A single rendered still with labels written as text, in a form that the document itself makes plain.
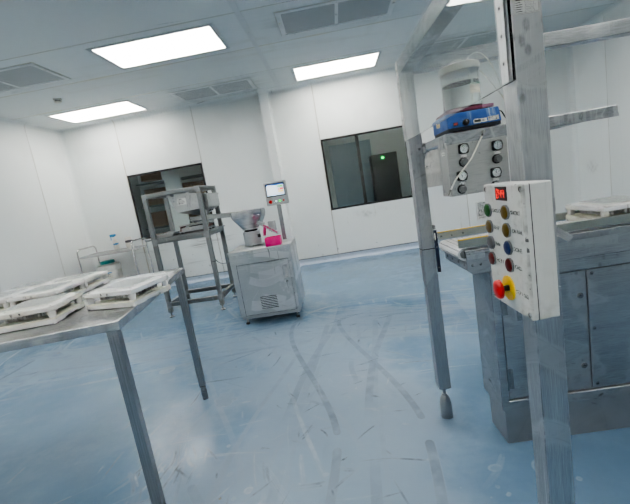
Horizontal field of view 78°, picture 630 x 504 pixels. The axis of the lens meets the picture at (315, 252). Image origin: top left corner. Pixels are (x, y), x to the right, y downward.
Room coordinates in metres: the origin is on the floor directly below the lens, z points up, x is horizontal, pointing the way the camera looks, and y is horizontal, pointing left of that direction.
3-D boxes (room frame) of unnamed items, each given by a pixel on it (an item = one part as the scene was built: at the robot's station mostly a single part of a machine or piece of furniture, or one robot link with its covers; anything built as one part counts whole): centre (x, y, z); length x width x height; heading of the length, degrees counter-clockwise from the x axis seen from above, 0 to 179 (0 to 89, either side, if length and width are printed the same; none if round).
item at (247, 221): (4.09, 0.56, 0.95); 0.49 x 0.36 x 0.37; 86
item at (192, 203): (4.62, 1.24, 0.75); 1.43 x 1.06 x 1.50; 86
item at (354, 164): (6.47, -1.08, 1.43); 1.38 x 0.01 x 1.16; 86
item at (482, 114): (1.58, -0.67, 1.39); 0.21 x 0.20 x 0.09; 177
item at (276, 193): (4.16, 0.30, 1.07); 0.23 x 0.10 x 0.62; 86
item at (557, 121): (1.62, -0.86, 1.33); 0.62 x 0.38 x 0.04; 87
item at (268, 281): (4.03, 0.52, 0.38); 0.63 x 0.57 x 0.76; 86
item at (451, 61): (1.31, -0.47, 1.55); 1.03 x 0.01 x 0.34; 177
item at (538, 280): (0.77, -0.42, 1.05); 0.17 x 0.06 x 0.26; 177
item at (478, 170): (1.49, -0.65, 1.22); 0.22 x 0.11 x 0.20; 87
